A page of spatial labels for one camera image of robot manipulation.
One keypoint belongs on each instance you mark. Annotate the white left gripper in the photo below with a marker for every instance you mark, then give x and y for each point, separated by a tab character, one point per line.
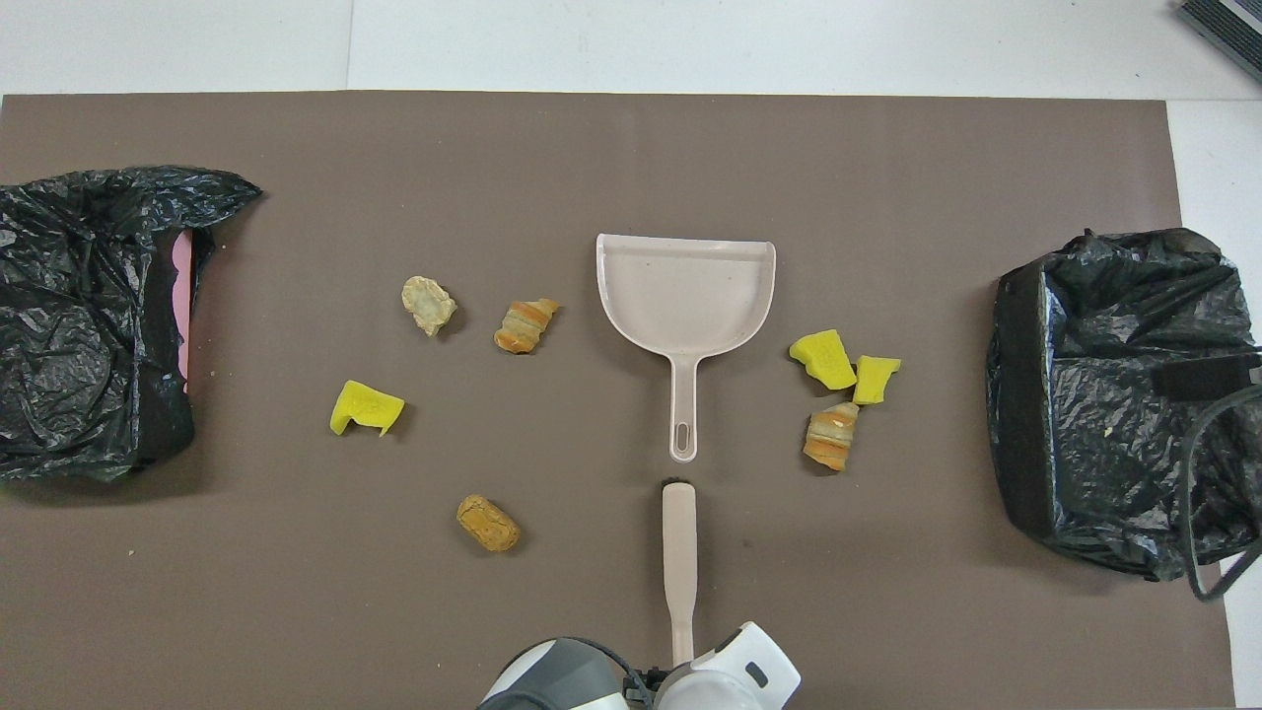
735	680

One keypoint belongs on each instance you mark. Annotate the beige hand brush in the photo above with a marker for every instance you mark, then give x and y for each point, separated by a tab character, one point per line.
679	542

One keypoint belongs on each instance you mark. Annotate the striped toy croissant piece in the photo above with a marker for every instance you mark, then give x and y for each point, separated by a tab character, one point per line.
525	327
831	439

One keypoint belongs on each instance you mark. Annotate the brown bread roll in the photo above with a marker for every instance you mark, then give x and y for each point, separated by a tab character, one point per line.
488	523

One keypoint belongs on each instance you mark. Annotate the yellow sponge piece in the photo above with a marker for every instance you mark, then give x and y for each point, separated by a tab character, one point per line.
876	380
823	357
365	406

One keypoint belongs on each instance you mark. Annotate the beige plastic dustpan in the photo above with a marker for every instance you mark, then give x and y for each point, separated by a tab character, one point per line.
685	296

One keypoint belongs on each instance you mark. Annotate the pale cream bread piece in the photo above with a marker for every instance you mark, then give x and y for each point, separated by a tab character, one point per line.
429	304

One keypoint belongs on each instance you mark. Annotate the black bag-lined trash bin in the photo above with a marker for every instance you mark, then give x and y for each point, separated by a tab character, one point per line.
1085	444

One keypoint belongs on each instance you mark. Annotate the pink plastic bin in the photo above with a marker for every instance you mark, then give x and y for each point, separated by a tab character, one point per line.
181	296

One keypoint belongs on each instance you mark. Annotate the crumpled black trash bag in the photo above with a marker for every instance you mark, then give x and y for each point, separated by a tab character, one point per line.
79	256

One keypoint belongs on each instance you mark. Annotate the brown table mat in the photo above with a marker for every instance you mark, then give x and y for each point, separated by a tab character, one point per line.
592	148

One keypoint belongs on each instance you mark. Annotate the grey ribbed vent panel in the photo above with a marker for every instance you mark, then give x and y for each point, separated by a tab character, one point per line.
1227	30

